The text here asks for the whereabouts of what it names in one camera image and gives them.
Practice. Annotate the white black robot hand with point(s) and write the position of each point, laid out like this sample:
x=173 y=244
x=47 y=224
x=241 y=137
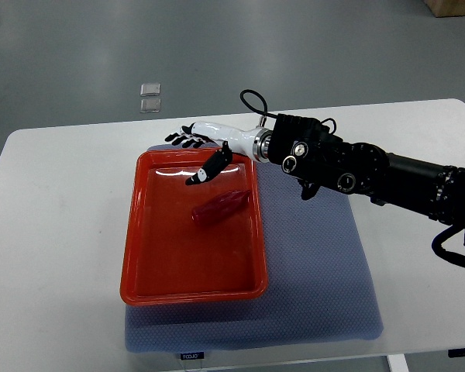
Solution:
x=231 y=141

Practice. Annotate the red pepper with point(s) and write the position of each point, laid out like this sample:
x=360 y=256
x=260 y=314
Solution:
x=220 y=207

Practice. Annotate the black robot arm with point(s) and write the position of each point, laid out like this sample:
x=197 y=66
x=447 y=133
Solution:
x=309 y=150

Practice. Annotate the red plastic tray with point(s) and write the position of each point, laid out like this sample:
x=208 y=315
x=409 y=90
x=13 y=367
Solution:
x=170 y=258

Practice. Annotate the lower metal floor plate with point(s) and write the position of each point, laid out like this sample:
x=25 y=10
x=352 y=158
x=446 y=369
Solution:
x=150 y=105

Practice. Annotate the metal floor plate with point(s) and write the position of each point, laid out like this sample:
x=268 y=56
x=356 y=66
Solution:
x=150 y=89
x=150 y=105

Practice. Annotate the upper metal floor plate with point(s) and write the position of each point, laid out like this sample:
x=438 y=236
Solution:
x=150 y=89

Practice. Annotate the blue grey mesh mat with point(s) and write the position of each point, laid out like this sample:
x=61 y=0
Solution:
x=319 y=284

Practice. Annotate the black label tag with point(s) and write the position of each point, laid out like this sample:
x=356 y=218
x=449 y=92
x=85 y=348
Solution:
x=192 y=356

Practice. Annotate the cardboard box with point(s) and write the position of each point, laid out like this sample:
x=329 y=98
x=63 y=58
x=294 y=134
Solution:
x=446 y=8

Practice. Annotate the white table leg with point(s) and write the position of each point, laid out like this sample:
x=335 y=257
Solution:
x=397 y=363

